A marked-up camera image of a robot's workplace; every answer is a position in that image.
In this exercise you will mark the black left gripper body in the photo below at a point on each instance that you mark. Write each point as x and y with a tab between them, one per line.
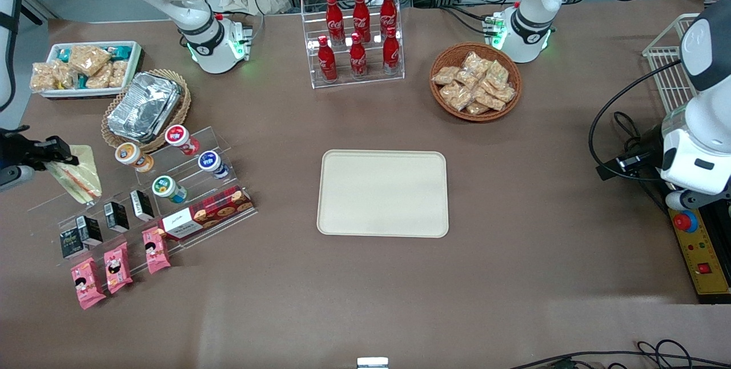
648	144

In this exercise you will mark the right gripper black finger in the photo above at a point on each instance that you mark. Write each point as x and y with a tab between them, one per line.
67	160
54	147

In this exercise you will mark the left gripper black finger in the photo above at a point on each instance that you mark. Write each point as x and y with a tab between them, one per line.
609	172

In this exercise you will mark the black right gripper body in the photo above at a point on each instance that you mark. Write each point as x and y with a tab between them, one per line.
21	149

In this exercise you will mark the triangular sandwich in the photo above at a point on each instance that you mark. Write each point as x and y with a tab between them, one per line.
81	177

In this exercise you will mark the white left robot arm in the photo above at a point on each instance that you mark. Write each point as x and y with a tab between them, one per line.
534	15

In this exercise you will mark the beige rectangular tray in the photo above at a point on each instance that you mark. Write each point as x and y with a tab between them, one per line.
382	193

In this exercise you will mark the orange-lid yogurt cup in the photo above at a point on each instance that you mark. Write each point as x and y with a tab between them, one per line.
132	156

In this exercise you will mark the small clear rice-cracker packet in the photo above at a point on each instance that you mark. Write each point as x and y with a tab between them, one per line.
42	76
118	73
99	78
64	75

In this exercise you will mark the small black drink carton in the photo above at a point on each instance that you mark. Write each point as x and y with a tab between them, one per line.
72	244
141	205
116	217
89	230

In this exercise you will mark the silver foil container stack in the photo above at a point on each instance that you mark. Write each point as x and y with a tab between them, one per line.
143	107

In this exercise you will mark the teal snack packet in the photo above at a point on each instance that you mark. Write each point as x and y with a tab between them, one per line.
121	51
64	54

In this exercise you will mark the large clear rice-cracker packet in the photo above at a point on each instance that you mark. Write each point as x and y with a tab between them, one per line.
88	59

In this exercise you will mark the green-lid yogurt cup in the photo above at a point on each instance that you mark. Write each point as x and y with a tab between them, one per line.
168	189

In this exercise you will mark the white rectangular plastic bin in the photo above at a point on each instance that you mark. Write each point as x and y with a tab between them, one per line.
134	63

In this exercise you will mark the red-lid yogurt cup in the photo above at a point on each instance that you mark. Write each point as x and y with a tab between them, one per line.
181	139

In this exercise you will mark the pink snack packet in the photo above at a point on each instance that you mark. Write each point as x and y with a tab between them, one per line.
87	283
117	267
155	250

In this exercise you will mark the yellow emergency stop box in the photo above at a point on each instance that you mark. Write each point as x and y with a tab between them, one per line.
699	255

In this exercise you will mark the clear acrylic tiered shelf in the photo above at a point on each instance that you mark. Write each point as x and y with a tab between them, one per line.
188	183

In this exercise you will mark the oval light wicker basket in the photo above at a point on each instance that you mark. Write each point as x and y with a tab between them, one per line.
183	106

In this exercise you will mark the clear packet of crackers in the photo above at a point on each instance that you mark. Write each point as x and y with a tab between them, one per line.
457	96
506	93
445	75
467	78
475	63
477	108
498	74
489	99

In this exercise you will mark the blue-lid yogurt cup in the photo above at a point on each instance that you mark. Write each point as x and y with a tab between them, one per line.
213	164

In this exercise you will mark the red plaid cookie box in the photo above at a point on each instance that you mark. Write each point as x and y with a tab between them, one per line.
205	215

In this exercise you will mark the round brown wicker basket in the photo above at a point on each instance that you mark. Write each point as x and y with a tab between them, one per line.
442	106

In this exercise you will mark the red cola bottle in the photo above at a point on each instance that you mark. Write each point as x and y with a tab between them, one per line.
391	52
358	57
327	61
388	12
361	16
334	20

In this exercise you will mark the clear acrylic bottle rack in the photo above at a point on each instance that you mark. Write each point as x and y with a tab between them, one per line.
371	80

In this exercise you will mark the brown table cover sheet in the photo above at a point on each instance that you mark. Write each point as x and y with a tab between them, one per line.
285	300

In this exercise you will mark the small silver white device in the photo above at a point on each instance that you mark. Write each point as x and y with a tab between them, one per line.
372	363

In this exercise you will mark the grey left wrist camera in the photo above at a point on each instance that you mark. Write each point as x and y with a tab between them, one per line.
637	160

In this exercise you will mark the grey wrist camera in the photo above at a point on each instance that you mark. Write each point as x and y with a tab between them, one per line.
637	160
14	177

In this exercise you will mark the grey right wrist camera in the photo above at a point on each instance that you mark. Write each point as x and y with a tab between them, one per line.
14	177

